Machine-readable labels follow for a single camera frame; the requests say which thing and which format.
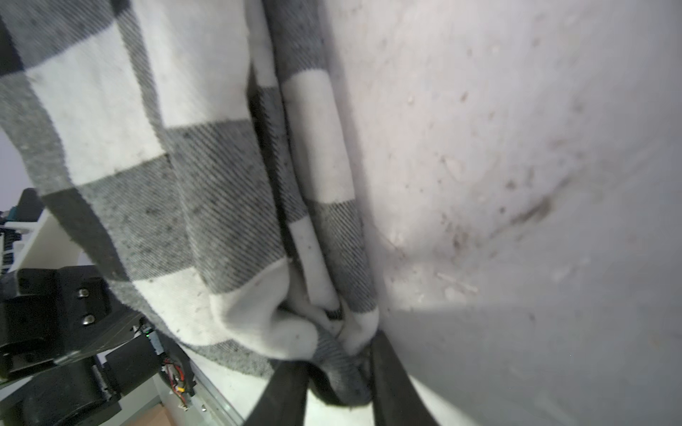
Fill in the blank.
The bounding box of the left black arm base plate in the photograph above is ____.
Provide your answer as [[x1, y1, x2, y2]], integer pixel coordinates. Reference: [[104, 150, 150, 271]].
[[146, 330, 195, 405]]

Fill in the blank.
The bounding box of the aluminium mounting rail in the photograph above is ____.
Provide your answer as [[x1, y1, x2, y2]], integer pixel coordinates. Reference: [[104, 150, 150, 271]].
[[99, 335, 244, 425]]

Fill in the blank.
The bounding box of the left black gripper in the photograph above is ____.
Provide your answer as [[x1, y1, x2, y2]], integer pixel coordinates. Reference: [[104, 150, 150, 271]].
[[1, 266, 142, 381]]

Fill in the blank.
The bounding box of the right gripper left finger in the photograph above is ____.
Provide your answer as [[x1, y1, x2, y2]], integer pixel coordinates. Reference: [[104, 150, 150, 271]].
[[243, 361, 308, 426]]

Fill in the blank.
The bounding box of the black white checkered shirt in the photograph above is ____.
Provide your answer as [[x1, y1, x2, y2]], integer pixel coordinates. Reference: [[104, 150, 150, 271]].
[[1, 1, 378, 406]]

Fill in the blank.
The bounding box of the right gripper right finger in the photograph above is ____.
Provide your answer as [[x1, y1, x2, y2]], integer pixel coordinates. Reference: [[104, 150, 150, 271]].
[[370, 330, 438, 426]]

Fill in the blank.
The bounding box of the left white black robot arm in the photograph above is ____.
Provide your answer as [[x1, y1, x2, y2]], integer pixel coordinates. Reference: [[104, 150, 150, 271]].
[[1, 266, 162, 425]]

